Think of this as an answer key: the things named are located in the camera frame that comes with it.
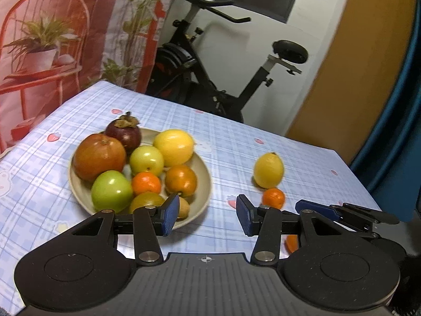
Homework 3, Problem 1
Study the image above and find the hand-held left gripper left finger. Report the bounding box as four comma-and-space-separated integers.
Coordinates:
70, 194, 181, 266

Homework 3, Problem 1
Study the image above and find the yellow orange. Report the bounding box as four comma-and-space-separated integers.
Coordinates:
129, 191, 165, 214

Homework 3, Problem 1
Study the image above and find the black exercise bike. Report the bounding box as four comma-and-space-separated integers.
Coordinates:
146, 0, 310, 124

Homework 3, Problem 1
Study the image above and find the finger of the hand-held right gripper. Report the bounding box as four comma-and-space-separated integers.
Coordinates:
295, 199, 379, 238
330, 203, 400, 225

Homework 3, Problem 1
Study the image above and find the yellow-green apple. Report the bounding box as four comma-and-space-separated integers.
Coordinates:
129, 145, 164, 176

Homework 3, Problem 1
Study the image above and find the orange mandarin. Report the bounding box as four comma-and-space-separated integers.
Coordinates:
284, 235, 299, 253
262, 187, 285, 210
131, 171, 162, 196

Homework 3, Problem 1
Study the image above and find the yellow lemon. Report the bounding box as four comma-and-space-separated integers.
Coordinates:
253, 152, 285, 189
153, 129, 195, 168

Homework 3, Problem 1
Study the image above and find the blue curtain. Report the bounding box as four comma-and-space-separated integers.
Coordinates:
350, 16, 421, 212

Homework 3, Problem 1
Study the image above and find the dark purple mangosteen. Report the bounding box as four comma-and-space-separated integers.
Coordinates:
105, 111, 142, 155

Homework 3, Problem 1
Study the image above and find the glossy brown-orange fruit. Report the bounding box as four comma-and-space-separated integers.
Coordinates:
164, 165, 198, 198

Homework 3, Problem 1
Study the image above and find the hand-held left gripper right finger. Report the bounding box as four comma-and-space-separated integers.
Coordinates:
235, 194, 358, 266

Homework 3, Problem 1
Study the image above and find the wooden door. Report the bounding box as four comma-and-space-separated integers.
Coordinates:
286, 0, 418, 166

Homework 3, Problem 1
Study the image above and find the green apple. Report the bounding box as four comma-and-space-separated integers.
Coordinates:
91, 170, 134, 214

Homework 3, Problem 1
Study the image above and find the printed wall backdrop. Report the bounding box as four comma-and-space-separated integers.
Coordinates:
0, 0, 180, 154

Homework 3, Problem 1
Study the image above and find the blue checked tablecloth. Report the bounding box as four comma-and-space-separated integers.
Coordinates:
0, 80, 384, 316

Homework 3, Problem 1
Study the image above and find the small brown fruit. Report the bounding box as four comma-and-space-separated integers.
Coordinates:
177, 196, 191, 220

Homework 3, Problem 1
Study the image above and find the cream plate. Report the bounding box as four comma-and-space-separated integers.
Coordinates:
68, 128, 212, 230

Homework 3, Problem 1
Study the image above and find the large red-orange fruit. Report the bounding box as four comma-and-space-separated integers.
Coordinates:
73, 133, 127, 182

